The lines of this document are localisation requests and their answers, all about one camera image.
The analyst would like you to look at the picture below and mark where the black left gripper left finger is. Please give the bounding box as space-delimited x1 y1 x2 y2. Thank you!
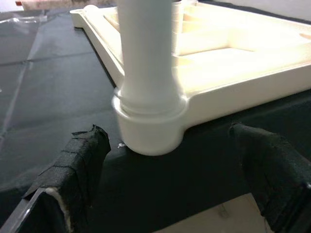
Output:
0 124 112 233

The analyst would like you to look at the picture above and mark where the black tablecloth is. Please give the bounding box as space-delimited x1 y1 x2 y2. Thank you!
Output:
0 0 311 233

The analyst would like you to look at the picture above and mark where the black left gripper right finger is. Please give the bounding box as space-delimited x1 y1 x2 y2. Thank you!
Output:
228 122 311 233

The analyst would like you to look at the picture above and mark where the white plastic table top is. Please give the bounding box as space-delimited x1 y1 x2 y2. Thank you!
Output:
69 0 311 156

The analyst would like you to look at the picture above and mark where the white plastic table leg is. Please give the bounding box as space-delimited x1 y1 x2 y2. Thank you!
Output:
116 0 182 117

